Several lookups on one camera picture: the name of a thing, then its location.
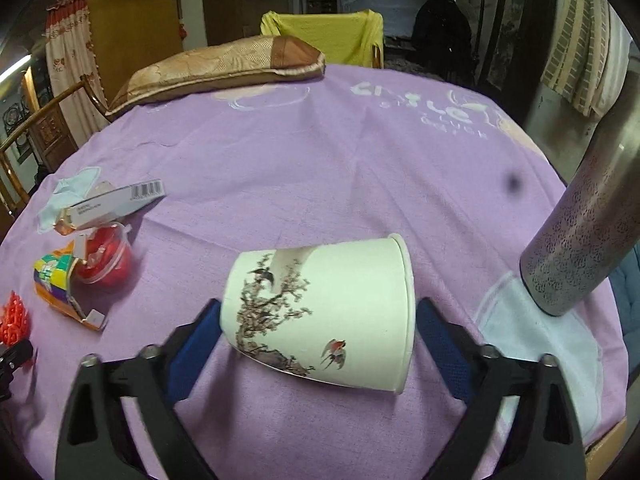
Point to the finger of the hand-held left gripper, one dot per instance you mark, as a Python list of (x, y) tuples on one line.
[(15, 352)]

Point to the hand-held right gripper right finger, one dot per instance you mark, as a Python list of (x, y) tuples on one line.
[(440, 345)]

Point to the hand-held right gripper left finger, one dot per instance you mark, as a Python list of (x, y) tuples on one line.
[(192, 355)]

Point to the red plastic mesh piece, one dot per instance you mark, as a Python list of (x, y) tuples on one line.
[(12, 317)]

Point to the colourful striped carton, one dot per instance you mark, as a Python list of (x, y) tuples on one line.
[(52, 275)]

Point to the white paper cup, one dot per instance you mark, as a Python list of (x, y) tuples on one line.
[(325, 300)]

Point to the red jelly cup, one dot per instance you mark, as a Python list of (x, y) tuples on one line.
[(107, 260)]

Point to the white book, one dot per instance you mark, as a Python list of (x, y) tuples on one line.
[(115, 200)]

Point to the metal bottle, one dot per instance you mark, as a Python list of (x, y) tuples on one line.
[(575, 240)]

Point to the lilac printed blanket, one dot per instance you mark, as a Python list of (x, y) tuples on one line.
[(350, 170)]

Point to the wooden armchair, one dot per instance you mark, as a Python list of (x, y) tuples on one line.
[(50, 125)]

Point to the beige brown pillow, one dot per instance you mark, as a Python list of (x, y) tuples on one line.
[(210, 67)]

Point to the floral curtain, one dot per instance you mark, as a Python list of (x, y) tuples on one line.
[(70, 55)]

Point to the black coat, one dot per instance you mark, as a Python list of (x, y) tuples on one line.
[(440, 35)]

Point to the scroll painting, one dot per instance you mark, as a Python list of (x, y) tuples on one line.
[(505, 40)]

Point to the striped curtain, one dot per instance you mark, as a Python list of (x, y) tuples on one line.
[(575, 50)]

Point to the yellow cloth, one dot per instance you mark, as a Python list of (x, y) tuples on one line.
[(320, 35)]

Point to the wooden partition panel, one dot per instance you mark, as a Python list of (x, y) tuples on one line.
[(140, 25)]

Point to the white backdrop sheet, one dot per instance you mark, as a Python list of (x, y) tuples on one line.
[(380, 7)]

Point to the dark wooden wardrobe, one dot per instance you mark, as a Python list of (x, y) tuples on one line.
[(280, 10)]

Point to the framed wall pictures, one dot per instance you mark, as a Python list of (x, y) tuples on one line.
[(15, 130)]

